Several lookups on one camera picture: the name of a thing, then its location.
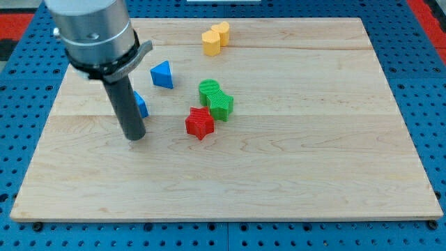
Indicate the yellow hexagon block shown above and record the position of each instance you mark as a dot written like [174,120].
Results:
[211,43]

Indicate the blue cube block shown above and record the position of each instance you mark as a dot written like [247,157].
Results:
[141,105]

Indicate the green cylinder block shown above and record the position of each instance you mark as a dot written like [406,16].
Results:
[207,87]

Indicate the yellow heart block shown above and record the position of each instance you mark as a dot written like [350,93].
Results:
[223,29]

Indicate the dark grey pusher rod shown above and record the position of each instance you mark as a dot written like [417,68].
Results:
[125,106]

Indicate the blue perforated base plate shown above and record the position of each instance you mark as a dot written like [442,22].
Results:
[411,64]

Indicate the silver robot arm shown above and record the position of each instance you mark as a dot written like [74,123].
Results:
[98,36]

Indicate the wooden board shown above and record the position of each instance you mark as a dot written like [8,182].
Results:
[315,135]

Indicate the green star block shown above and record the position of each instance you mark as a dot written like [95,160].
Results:
[220,105]

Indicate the red star block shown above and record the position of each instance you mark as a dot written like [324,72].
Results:
[199,122]

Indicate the blue triangle block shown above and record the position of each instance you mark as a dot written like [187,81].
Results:
[161,75]

